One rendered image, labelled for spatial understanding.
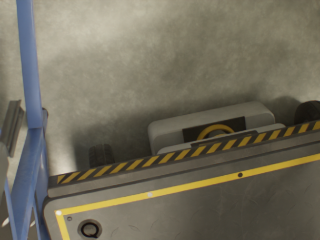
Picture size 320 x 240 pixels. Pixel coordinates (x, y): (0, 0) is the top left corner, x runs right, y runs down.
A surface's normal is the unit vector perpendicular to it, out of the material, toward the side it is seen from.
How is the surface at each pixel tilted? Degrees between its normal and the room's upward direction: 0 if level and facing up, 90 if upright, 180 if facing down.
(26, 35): 0
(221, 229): 0
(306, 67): 0
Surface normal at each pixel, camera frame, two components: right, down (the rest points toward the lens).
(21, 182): -0.03, -0.94
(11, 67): 0.14, 0.32
